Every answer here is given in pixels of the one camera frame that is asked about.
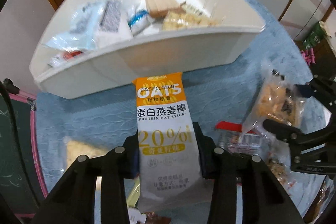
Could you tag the red date packet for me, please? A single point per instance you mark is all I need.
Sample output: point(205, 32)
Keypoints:
point(236, 138)

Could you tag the clear brown snack packet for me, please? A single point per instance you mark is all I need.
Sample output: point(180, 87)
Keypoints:
point(278, 170)

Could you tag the tan wafer packet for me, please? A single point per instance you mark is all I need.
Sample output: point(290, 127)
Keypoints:
point(160, 5)

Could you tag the small green snack packet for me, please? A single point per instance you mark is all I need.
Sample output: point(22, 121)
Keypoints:
point(134, 192)

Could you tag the yellow puff snack packet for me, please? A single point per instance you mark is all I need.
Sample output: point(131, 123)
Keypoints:
point(181, 21)

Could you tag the red white snack packet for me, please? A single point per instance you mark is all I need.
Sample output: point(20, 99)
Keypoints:
point(67, 56)

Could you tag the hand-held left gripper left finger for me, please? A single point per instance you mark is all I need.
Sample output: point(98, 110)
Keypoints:
point(128, 158)

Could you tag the blue foil snack packet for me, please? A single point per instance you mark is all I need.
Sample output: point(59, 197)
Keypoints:
point(139, 20)

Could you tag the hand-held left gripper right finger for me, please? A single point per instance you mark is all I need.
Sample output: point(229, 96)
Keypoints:
point(207, 158)

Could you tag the fried tofu tray packet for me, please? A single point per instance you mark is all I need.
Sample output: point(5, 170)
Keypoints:
point(273, 103)

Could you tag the orange white oat bar packet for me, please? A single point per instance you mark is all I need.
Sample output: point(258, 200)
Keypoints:
point(162, 121)

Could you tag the blue plush blanket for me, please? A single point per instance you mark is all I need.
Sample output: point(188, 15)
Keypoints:
point(92, 119)

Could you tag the green chalkboard with pink frame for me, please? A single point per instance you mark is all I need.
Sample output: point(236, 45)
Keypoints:
point(15, 148)

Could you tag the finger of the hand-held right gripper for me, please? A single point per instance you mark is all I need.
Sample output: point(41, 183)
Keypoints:
point(309, 91)
point(283, 130)

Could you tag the black easel knob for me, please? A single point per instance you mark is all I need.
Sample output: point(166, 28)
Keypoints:
point(10, 85)

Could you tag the yellow cracker packet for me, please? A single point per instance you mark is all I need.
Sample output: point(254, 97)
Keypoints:
point(78, 153)

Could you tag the pink toy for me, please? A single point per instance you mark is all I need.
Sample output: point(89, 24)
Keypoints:
point(309, 56)

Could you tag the green bag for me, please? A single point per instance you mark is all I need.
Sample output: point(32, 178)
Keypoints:
point(315, 35)

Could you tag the white plastic storage bin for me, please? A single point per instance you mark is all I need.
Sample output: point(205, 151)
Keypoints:
point(105, 74)

